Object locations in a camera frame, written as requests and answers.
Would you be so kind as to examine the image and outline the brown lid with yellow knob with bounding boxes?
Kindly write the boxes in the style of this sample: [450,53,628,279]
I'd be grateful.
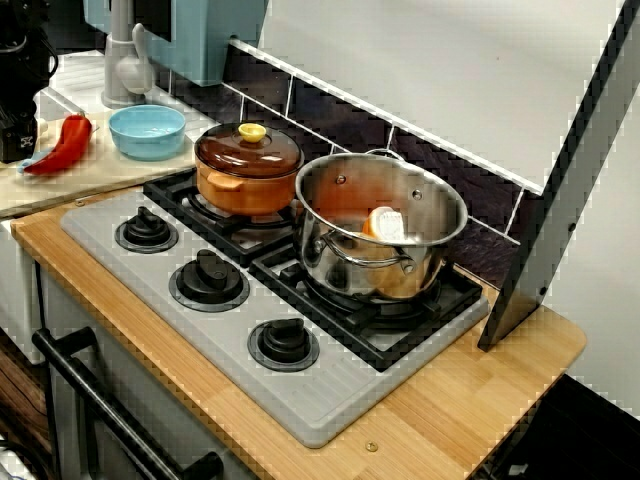
[193,122,305,179]

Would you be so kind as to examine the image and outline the white toy sink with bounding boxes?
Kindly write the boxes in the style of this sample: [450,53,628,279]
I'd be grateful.
[34,49,221,131]

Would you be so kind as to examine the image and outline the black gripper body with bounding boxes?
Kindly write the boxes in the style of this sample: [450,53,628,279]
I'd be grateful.
[0,32,59,115]

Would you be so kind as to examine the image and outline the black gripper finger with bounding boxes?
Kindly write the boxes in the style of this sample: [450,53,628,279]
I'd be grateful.
[0,109,40,165]

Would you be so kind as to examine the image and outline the white and orange toy bread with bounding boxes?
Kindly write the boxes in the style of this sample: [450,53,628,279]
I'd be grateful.
[362,205,406,240]

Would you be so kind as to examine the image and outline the black stove knob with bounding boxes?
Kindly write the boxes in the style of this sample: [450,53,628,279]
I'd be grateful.
[168,248,251,314]
[247,317,321,372]
[113,205,180,255]

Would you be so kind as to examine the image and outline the grey toy faucet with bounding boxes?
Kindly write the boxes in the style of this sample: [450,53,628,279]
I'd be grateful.
[101,0,155,110]

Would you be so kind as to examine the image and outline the white toy kitchen cabinet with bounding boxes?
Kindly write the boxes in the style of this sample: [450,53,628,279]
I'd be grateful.
[0,219,261,480]

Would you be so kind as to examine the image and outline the black oven door handle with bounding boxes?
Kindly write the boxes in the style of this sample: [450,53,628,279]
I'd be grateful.
[31,327,225,480]

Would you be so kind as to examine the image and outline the pale wooden cutting board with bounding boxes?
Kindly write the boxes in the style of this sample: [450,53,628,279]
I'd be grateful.
[0,107,201,219]

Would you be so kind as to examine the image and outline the dark tile backsplash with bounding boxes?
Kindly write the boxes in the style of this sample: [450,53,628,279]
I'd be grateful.
[154,42,544,291]

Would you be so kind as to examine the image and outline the light blue bowl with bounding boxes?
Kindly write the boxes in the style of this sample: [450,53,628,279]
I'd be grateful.
[108,104,187,162]

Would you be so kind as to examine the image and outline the grey stove top panel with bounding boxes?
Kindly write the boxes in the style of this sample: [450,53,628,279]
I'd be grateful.
[59,189,491,450]

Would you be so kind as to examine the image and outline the black burner grate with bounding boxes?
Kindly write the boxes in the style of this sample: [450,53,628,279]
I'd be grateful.
[142,167,485,374]

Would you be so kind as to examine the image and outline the blue handled toy knife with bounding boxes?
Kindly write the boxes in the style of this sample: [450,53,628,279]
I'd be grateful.
[17,147,54,174]

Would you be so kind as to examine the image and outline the dark upright side panel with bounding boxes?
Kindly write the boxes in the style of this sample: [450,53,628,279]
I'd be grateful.
[477,0,640,354]

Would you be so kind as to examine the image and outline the red toy pepper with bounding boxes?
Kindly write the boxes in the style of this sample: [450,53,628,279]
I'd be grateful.
[23,113,94,176]

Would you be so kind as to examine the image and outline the stainless steel pot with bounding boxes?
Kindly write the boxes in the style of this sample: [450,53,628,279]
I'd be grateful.
[292,148,470,303]

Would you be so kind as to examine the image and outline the orange toy pot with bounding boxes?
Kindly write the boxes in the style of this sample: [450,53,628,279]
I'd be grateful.
[194,154,301,217]

